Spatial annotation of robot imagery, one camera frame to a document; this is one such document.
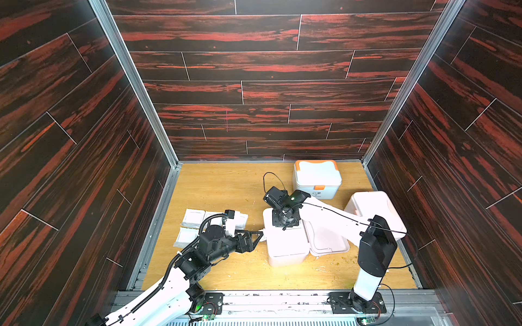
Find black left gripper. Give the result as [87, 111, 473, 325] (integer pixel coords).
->
[206, 229, 262, 265]

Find pink medicine chest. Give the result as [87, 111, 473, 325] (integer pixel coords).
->
[263, 209, 350, 268]

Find white orange-trimmed medicine chest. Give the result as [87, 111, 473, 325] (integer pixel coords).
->
[292, 160, 342, 200]

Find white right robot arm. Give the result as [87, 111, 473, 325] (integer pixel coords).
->
[263, 187, 406, 304]

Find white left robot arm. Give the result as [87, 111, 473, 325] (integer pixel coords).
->
[85, 225, 263, 325]

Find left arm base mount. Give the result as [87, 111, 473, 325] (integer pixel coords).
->
[187, 292, 224, 323]

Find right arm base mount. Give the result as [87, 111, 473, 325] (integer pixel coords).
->
[326, 291, 387, 315]

